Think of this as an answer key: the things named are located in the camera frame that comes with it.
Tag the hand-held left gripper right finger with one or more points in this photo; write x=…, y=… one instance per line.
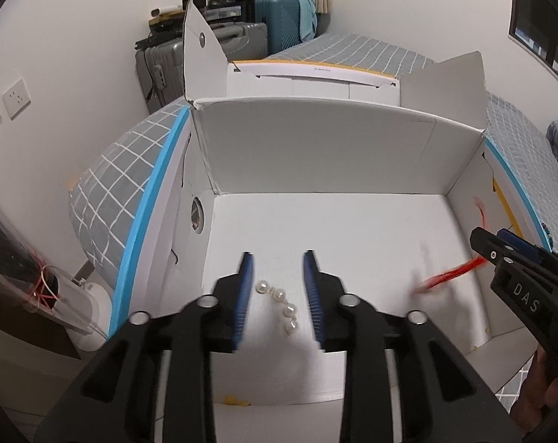
x=312, y=295

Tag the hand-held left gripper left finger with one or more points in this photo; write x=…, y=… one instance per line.
x=244, y=295

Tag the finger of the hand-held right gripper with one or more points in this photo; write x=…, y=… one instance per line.
x=519, y=242
x=486, y=242

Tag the white cardboard box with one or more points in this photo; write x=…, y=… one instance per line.
x=329, y=157

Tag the person's right hand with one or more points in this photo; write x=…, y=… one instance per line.
x=537, y=392

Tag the white appliance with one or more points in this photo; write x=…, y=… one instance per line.
x=92, y=314

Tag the grey grid-sheet bed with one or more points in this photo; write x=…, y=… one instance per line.
x=117, y=170

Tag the red rubber band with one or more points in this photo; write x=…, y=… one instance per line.
x=42, y=286

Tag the dark window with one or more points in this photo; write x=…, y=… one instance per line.
x=544, y=14

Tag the light grey hard suitcase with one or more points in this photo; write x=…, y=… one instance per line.
x=161, y=71

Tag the clear plastic bag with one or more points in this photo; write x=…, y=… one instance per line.
x=6, y=240

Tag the dark grey hard suitcase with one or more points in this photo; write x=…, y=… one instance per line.
x=242, y=39

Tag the teal hard suitcase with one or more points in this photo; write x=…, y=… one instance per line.
x=279, y=23

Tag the teal cloth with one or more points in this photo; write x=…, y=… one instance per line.
x=308, y=16

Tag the clear plastic organizer box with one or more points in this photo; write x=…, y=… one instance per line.
x=223, y=8

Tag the white wall socket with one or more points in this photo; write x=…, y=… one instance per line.
x=16, y=98

